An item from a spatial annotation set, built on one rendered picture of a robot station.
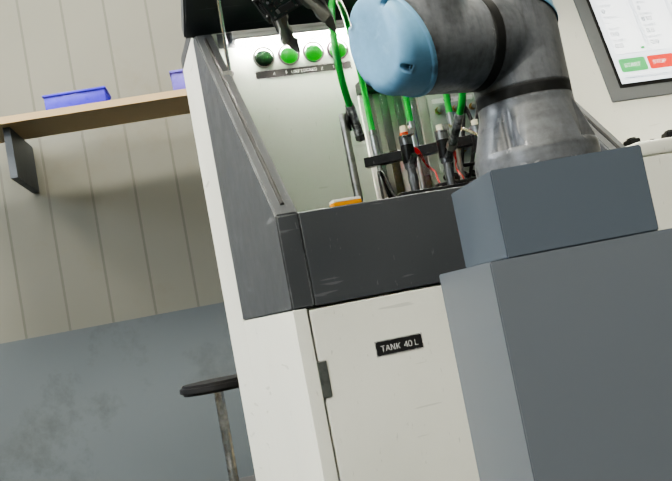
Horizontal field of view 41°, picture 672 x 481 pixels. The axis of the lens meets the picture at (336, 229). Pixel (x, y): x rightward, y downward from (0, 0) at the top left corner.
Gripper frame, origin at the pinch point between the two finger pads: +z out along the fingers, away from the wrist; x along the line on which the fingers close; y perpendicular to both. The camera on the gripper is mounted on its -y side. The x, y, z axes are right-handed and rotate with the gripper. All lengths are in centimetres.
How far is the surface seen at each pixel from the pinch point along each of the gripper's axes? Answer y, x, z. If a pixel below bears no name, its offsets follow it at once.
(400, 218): 29.0, 2.4, 25.2
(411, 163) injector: 0.4, 1.4, 34.1
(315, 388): 52, -19, 32
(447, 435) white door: 54, -5, 52
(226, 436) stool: -75, -146, 157
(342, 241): 33.9, -6.6, 20.9
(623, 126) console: -16, 41, 60
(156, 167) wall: -203, -162, 99
